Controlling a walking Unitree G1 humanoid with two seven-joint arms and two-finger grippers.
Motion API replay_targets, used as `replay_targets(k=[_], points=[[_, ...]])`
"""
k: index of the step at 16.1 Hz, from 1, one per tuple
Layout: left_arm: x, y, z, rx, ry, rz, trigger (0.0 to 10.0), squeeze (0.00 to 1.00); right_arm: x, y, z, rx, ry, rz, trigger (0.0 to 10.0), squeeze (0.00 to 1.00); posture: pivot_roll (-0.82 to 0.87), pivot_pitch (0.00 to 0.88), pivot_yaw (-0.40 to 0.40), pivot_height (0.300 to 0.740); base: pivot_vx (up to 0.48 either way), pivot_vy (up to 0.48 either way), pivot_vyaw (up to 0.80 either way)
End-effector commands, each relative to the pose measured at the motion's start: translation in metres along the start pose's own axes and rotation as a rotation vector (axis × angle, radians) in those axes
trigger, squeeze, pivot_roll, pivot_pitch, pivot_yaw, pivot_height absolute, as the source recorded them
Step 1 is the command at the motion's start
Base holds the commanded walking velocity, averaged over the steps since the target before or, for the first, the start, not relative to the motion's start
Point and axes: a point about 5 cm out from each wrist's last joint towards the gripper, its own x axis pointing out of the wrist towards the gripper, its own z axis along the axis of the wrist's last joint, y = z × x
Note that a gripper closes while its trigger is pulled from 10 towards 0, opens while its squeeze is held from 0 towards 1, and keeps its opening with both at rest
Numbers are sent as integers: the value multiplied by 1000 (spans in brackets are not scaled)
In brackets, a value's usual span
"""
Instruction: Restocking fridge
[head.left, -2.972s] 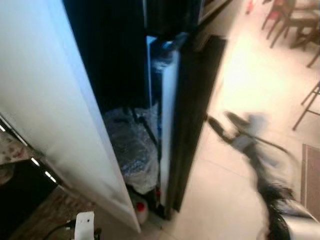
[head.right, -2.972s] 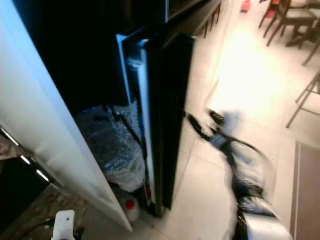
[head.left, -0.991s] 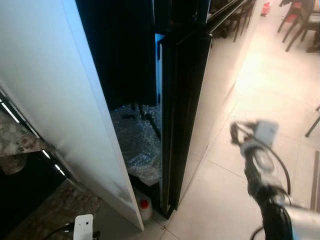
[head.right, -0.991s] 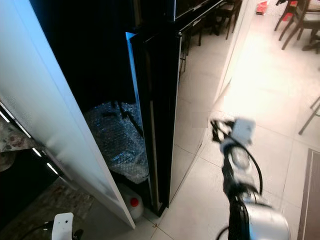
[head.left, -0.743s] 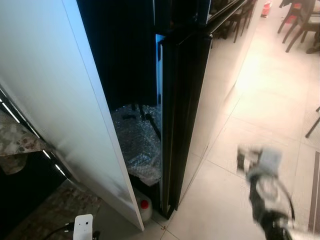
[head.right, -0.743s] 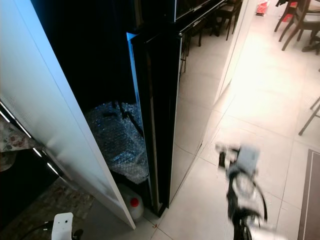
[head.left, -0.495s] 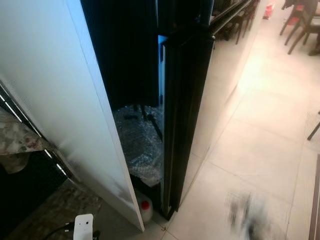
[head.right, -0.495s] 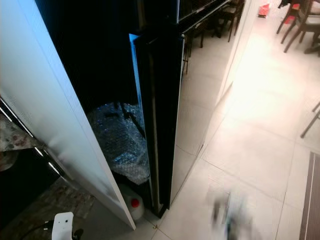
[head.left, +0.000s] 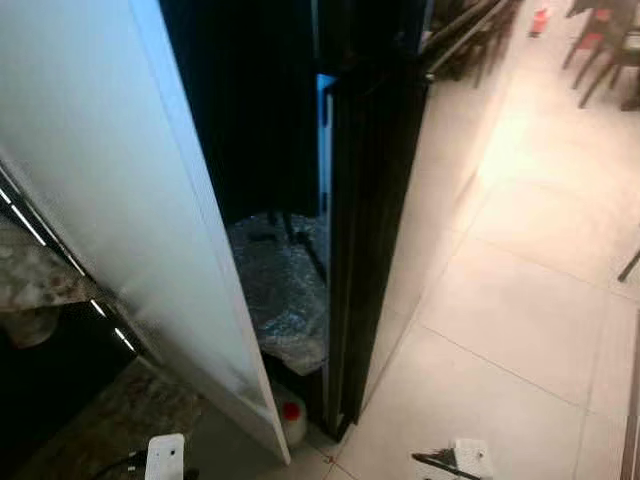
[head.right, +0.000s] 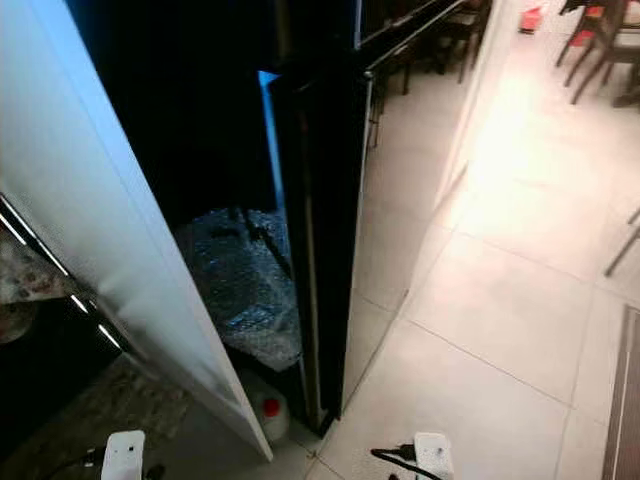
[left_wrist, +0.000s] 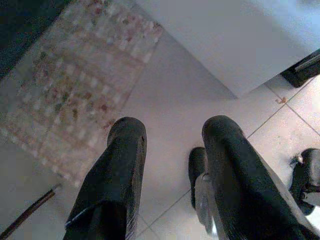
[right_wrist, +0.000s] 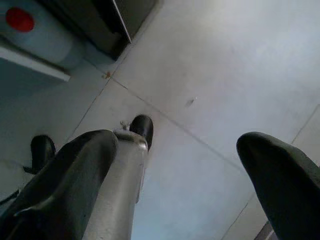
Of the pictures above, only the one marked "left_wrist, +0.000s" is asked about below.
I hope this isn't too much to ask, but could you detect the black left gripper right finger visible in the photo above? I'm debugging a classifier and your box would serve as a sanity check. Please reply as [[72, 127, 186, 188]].
[[201, 114, 320, 240]]

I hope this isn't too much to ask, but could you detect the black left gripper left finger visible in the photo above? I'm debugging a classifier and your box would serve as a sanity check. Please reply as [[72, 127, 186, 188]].
[[62, 116, 148, 240]]

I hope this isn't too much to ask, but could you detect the black fridge foot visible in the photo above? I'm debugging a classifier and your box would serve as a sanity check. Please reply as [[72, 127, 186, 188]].
[[279, 48, 320, 88]]

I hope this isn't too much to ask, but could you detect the white open fridge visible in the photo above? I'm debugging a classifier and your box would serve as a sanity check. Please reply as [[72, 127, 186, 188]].
[[134, 0, 320, 100]]

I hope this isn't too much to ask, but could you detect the black robot left foot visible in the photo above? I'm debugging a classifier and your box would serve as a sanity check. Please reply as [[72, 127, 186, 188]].
[[188, 146, 218, 236]]

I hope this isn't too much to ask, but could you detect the black robot foot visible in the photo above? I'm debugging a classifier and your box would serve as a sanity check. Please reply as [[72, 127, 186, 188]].
[[188, 146, 218, 236], [288, 147, 320, 216]]

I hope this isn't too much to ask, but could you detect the black robot right foot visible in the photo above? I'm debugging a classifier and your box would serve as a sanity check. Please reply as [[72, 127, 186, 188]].
[[288, 147, 320, 216]]

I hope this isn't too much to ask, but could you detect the thin dark rod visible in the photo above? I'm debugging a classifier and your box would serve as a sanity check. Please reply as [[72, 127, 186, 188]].
[[0, 183, 62, 240]]

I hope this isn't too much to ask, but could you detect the beige checked floor mat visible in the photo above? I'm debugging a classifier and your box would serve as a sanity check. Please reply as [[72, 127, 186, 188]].
[[0, 0, 165, 188]]

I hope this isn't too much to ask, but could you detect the dark cabinet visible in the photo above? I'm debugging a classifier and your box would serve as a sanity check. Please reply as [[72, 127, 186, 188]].
[[0, 0, 68, 78]]

